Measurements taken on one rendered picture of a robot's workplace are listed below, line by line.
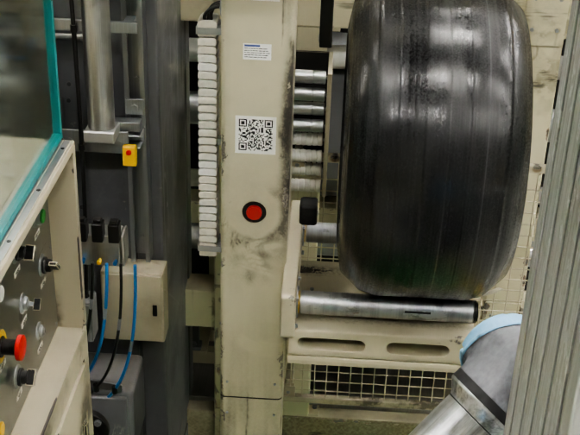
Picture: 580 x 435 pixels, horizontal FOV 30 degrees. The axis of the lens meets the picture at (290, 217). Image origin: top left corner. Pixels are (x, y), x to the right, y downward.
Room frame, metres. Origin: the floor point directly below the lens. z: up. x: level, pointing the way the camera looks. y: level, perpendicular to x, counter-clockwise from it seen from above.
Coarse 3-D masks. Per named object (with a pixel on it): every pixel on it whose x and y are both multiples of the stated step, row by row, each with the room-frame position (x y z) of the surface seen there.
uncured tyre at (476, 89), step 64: (384, 0) 1.83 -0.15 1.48; (448, 0) 1.82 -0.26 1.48; (512, 0) 1.88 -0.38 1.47; (384, 64) 1.70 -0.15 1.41; (448, 64) 1.69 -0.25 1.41; (512, 64) 1.70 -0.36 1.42; (384, 128) 1.63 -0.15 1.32; (448, 128) 1.62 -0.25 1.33; (512, 128) 1.63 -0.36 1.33; (384, 192) 1.60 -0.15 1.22; (448, 192) 1.59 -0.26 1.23; (512, 192) 1.60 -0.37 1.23; (384, 256) 1.61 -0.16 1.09; (448, 256) 1.60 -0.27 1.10; (512, 256) 1.65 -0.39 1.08
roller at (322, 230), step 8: (320, 224) 2.03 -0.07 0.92; (328, 224) 2.03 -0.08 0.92; (336, 224) 2.03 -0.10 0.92; (312, 232) 2.02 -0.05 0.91; (320, 232) 2.02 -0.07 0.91; (328, 232) 2.02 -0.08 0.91; (336, 232) 2.02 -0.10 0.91; (304, 240) 2.02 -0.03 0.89; (312, 240) 2.02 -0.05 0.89; (320, 240) 2.02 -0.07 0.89; (328, 240) 2.01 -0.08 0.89; (336, 240) 2.01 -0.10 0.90
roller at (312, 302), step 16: (304, 304) 1.74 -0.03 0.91; (320, 304) 1.74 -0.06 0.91; (336, 304) 1.74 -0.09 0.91; (352, 304) 1.74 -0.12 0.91; (368, 304) 1.74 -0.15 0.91; (384, 304) 1.74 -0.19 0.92; (400, 304) 1.74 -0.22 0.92; (416, 304) 1.74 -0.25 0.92; (432, 304) 1.74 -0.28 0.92; (448, 304) 1.74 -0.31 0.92; (464, 304) 1.74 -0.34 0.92; (432, 320) 1.73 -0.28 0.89; (448, 320) 1.73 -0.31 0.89; (464, 320) 1.73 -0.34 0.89
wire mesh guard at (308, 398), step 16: (336, 160) 2.22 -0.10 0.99; (336, 208) 2.22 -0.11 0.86; (528, 224) 2.21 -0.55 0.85; (528, 240) 2.21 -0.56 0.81; (304, 256) 2.23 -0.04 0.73; (320, 256) 2.22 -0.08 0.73; (480, 304) 2.21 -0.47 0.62; (480, 320) 2.21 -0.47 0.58; (368, 384) 2.22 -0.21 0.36; (384, 384) 2.22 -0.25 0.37; (432, 384) 2.21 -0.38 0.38; (288, 400) 2.22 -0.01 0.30; (304, 400) 2.22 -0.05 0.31; (320, 400) 2.22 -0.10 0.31; (336, 400) 2.22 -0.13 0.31; (352, 400) 2.21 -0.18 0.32; (368, 400) 2.21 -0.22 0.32; (384, 400) 2.22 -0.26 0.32; (400, 400) 2.22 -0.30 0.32; (416, 400) 2.22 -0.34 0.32
